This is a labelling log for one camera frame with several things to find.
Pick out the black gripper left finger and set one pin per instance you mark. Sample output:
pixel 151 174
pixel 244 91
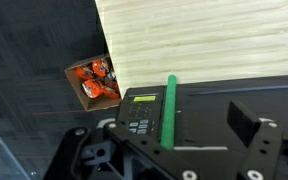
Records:
pixel 140 146

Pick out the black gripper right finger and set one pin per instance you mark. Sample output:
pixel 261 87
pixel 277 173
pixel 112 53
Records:
pixel 264 146

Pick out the black microwave oven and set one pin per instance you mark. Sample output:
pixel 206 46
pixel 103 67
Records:
pixel 140 111

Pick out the orange noodle cup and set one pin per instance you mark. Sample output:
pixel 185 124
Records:
pixel 100 66
pixel 111 93
pixel 91 89
pixel 84 72
pixel 111 79

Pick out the cardboard box of noodle cups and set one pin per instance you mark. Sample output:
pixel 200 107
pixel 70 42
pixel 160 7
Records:
pixel 90 104

